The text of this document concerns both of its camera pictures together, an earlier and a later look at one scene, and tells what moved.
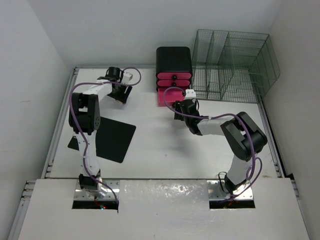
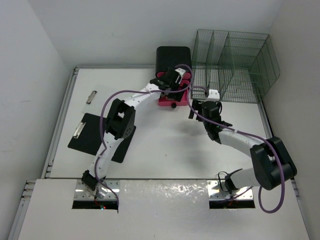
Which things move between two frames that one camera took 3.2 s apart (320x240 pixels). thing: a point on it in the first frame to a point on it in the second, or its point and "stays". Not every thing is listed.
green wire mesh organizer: (233, 66) stays
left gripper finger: (120, 92) to (175, 96)
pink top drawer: (174, 76) stays
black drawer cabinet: (173, 59) stays
